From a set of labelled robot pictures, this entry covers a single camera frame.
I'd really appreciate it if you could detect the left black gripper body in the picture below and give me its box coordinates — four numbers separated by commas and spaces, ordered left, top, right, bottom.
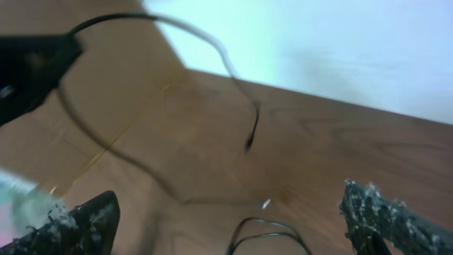
1, 35, 82, 125

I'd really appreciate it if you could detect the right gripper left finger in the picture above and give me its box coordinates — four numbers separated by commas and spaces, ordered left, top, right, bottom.
1, 191, 120, 255

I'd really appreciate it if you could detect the black USB cable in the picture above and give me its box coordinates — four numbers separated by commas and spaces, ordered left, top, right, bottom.
56, 13, 312, 255

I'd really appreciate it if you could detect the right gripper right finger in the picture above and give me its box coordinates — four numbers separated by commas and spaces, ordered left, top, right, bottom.
339, 179, 452, 255

